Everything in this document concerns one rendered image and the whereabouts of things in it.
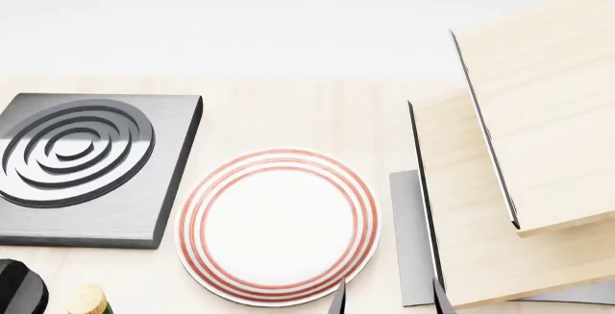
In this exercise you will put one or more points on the black bowl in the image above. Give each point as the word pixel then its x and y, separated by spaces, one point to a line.
pixel 21 289

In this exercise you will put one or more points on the white plate with red rings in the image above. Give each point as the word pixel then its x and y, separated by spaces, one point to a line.
pixel 281 224

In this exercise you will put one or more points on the green wine bottle with cork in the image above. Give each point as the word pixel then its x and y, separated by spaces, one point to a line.
pixel 86 299

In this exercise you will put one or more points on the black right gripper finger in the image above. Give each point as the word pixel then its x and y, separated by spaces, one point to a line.
pixel 443 301
pixel 338 303

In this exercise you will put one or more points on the grey metal stove burner plate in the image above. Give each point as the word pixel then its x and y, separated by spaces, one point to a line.
pixel 158 170

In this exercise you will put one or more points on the light wooden cabinet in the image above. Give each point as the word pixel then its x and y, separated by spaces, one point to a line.
pixel 538 130

